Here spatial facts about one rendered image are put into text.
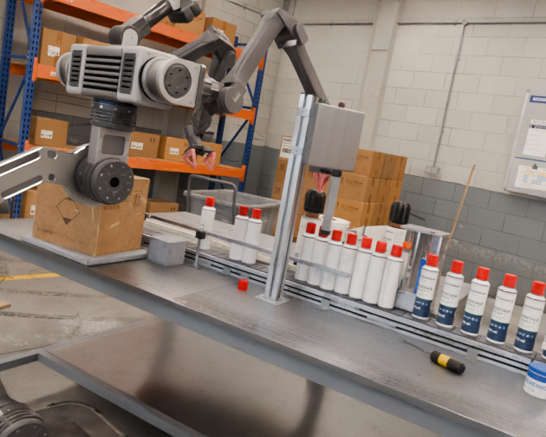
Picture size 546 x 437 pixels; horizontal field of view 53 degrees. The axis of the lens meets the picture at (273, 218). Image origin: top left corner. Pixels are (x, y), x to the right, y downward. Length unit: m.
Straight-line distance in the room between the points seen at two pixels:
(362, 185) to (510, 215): 1.72
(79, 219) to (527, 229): 4.97
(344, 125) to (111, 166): 0.72
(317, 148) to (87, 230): 0.82
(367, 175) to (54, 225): 3.71
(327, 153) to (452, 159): 4.84
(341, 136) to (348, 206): 3.66
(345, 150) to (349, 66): 5.70
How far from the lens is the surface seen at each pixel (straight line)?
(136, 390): 2.47
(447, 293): 1.73
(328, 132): 1.72
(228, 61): 2.11
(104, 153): 1.75
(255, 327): 1.55
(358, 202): 5.34
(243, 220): 2.01
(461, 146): 6.49
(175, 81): 1.53
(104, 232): 1.96
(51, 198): 2.08
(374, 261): 1.78
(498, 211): 6.29
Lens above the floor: 1.35
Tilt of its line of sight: 8 degrees down
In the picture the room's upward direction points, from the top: 10 degrees clockwise
